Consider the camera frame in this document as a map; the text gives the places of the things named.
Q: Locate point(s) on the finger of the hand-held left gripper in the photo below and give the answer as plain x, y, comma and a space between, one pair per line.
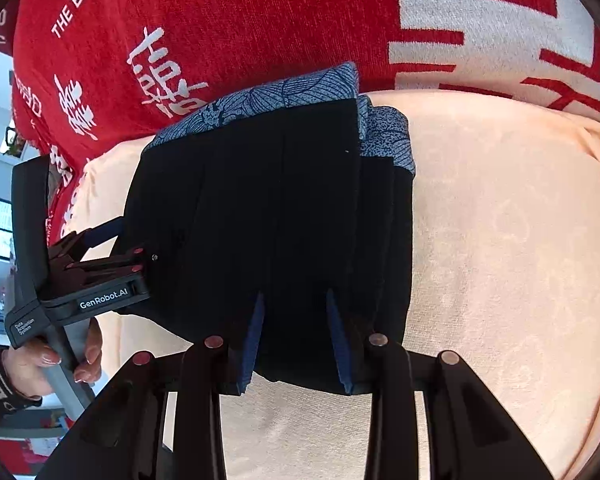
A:
105, 232
115, 267

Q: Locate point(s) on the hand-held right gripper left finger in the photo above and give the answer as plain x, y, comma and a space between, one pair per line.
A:
252, 342

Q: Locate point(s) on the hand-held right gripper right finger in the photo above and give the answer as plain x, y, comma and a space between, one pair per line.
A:
337, 345

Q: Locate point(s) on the dark navy pants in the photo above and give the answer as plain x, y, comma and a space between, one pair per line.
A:
280, 220

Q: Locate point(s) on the person's left forearm patterned sleeve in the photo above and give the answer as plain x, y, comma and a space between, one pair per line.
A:
0, 390

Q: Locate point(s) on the person's left hand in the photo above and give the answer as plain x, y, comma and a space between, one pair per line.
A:
32, 372

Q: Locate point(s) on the cream blanket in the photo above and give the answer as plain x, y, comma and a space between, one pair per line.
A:
505, 260

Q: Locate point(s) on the dark red printed cloth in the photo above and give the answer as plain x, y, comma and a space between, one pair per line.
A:
0, 27

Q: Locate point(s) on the blue leaf print cloth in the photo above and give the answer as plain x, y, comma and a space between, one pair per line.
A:
300, 87

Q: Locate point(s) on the red printed blanket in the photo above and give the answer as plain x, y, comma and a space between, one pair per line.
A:
260, 15

